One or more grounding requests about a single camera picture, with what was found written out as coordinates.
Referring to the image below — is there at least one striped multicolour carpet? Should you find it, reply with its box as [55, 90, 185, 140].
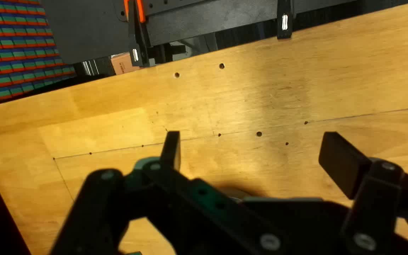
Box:
[0, 0, 77, 106]

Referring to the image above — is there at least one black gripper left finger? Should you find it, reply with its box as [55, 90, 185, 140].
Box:
[49, 130, 280, 255]

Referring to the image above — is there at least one orange handled clamp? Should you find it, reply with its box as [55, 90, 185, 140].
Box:
[120, 0, 152, 66]

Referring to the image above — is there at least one small wooden block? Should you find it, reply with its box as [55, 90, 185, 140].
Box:
[109, 51, 135, 75]

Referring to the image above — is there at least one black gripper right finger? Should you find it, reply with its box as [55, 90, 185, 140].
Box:
[317, 130, 408, 255]

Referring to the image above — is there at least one black table clamp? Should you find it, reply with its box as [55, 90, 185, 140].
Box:
[276, 0, 294, 41]

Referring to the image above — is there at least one dark grey cabinet panel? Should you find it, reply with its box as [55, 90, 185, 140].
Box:
[41, 0, 141, 66]

